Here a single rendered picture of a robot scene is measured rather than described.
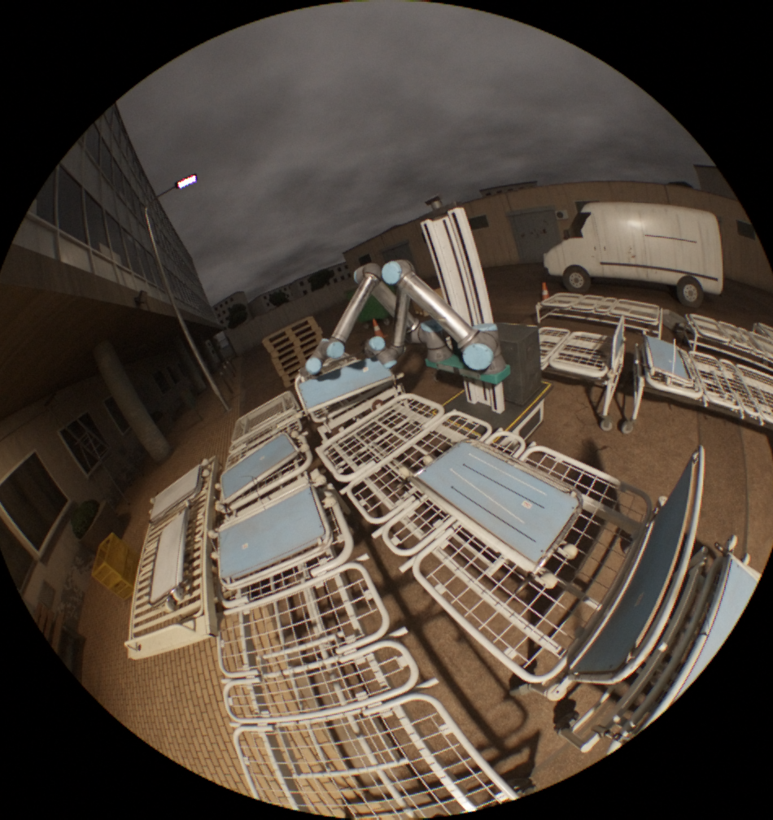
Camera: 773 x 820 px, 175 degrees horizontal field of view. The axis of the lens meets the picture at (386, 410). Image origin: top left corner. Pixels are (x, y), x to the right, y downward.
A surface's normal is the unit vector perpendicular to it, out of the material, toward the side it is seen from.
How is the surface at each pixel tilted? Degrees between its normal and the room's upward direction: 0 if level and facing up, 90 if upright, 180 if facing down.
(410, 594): 0
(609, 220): 86
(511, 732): 0
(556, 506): 4
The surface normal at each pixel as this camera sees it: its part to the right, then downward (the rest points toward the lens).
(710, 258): -0.72, 0.52
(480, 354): -0.43, 0.64
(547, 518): -0.25, -0.85
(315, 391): 0.38, 0.22
